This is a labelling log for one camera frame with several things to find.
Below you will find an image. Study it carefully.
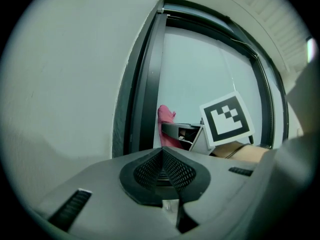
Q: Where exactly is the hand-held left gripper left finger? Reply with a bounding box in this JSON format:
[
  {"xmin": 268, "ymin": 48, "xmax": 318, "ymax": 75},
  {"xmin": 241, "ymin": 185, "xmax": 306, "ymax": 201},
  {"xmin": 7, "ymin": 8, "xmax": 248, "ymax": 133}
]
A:
[{"xmin": 119, "ymin": 146, "xmax": 164, "ymax": 208}]

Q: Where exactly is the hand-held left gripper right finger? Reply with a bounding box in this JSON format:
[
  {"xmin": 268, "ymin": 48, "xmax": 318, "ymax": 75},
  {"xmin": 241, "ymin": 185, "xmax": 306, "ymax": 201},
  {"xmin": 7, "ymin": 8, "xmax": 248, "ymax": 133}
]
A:
[{"xmin": 161, "ymin": 146, "xmax": 211, "ymax": 235}]

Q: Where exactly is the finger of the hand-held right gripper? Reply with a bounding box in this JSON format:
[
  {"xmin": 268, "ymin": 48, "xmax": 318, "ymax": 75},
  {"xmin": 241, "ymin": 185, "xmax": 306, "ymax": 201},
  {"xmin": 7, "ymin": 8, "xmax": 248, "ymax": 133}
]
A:
[{"xmin": 161, "ymin": 122, "xmax": 201, "ymax": 142}]

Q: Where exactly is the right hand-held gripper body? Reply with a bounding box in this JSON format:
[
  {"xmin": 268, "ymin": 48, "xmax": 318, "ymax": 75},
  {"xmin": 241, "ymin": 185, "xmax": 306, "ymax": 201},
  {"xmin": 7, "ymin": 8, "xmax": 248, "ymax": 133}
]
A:
[{"xmin": 177, "ymin": 90, "xmax": 256, "ymax": 156}]

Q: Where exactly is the pink cloth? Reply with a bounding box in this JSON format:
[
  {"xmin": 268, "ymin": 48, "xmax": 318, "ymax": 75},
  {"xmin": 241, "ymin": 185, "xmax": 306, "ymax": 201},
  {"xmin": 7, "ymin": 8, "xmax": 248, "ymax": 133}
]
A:
[{"xmin": 157, "ymin": 104, "xmax": 185, "ymax": 150}]

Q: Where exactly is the window glass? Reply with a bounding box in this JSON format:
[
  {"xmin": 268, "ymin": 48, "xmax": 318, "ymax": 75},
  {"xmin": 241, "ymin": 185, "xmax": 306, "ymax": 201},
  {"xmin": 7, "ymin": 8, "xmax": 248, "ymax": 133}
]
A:
[{"xmin": 156, "ymin": 25, "xmax": 274, "ymax": 150}]

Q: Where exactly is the person's right forearm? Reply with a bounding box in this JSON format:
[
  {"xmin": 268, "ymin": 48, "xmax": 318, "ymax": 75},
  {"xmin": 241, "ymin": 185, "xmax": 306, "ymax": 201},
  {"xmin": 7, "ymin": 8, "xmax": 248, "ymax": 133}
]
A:
[{"xmin": 211, "ymin": 141, "xmax": 277, "ymax": 164}]

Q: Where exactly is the ceiling light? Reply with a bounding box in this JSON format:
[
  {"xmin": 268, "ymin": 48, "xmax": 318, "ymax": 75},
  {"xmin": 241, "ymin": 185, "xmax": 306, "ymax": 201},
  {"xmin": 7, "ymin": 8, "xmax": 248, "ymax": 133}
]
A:
[{"xmin": 305, "ymin": 36, "xmax": 319, "ymax": 65}]

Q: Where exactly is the white slatted ceiling vent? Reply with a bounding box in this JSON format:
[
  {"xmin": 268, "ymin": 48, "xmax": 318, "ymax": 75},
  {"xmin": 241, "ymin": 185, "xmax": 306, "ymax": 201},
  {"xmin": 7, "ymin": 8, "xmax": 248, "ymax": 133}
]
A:
[{"xmin": 224, "ymin": 0, "xmax": 312, "ymax": 72}]

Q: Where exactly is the black window frame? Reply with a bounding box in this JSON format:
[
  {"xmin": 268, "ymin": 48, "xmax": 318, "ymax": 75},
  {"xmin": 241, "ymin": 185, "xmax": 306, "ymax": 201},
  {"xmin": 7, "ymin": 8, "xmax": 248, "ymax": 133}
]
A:
[{"xmin": 111, "ymin": 0, "xmax": 291, "ymax": 160}]

